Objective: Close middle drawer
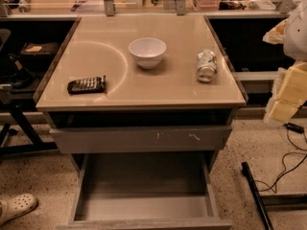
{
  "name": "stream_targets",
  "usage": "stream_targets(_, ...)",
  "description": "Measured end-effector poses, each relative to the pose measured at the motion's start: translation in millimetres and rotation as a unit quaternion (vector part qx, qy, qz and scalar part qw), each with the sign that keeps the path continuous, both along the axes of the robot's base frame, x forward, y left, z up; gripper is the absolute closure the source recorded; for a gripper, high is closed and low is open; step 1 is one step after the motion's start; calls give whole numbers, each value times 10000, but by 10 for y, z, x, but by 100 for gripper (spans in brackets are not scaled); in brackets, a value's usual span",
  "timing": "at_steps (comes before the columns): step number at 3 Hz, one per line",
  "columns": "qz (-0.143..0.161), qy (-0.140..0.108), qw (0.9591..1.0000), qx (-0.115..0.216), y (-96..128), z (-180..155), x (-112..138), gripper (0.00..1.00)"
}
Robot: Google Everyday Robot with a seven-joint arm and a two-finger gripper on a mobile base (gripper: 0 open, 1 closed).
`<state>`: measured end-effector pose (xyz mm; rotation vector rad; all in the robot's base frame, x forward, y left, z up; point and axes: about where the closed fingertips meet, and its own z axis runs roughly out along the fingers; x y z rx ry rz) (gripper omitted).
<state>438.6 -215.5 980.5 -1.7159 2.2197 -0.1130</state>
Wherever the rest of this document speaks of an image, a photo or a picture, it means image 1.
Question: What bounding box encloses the grey top drawer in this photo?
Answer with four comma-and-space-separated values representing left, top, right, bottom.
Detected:
48, 111, 234, 155

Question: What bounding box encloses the white clog shoe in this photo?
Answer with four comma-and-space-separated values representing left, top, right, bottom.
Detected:
0, 194, 37, 225

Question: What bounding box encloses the crushed silver can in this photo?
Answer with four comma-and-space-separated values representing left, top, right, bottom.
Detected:
197, 49, 218, 82

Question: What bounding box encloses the grey drawer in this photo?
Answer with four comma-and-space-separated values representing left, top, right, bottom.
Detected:
57, 152, 232, 230
48, 111, 234, 155

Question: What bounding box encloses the black floor cable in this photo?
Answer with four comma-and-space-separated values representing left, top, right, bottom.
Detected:
254, 129, 307, 194

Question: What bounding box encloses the black table leg frame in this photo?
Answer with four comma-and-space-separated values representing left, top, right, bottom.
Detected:
0, 94, 58, 156

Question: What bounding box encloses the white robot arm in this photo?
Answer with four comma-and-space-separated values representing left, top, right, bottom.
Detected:
263, 0, 307, 126

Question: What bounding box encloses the black floor bar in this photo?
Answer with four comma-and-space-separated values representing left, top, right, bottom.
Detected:
242, 162, 273, 230

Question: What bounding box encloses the black power adapter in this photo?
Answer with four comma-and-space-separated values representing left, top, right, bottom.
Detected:
285, 123, 304, 134

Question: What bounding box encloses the white bowl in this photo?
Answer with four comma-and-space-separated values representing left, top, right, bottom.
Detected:
129, 37, 167, 69

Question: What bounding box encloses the grey drawer cabinet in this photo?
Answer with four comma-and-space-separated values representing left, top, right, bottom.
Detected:
33, 13, 249, 230

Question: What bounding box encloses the black calculator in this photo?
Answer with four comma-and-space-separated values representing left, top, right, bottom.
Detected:
67, 76, 106, 95

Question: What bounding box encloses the dark box on shelf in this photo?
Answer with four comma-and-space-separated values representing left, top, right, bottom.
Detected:
19, 42, 59, 60

